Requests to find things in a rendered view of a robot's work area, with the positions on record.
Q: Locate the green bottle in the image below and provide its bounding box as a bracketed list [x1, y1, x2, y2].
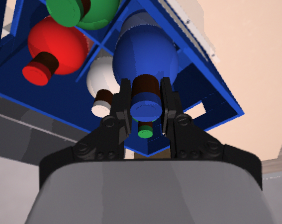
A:
[132, 117, 155, 138]
[46, 0, 122, 30]

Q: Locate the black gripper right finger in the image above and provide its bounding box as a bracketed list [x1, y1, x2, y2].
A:
[160, 77, 263, 192]

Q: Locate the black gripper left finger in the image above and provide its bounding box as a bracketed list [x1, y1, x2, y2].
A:
[39, 78, 132, 191]

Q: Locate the blue plastic bottle crate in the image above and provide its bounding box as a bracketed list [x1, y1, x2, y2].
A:
[0, 0, 234, 157]

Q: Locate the red bottle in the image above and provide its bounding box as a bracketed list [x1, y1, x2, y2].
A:
[22, 15, 94, 86]

